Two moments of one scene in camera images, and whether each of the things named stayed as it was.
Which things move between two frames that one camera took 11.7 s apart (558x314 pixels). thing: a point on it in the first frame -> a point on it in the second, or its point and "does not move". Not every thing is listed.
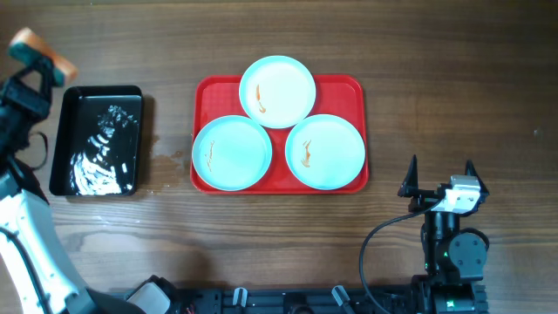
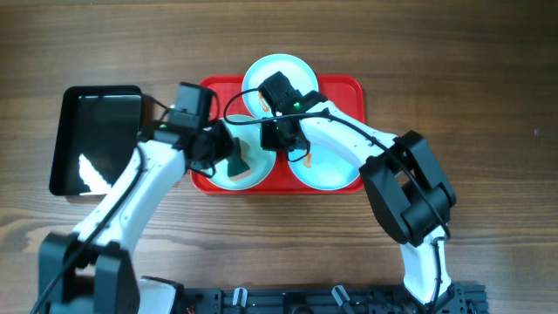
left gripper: [26, 93] -> [229, 146]
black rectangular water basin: [98, 145] does not move
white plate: [277, 92] does not move
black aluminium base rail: [438, 299] does not move
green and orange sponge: [26, 46] -> [239, 167]
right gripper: [430, 193] -> [279, 140]
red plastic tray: [218, 96] does not move
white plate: [325, 152] does not move
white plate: [232, 153] does not move
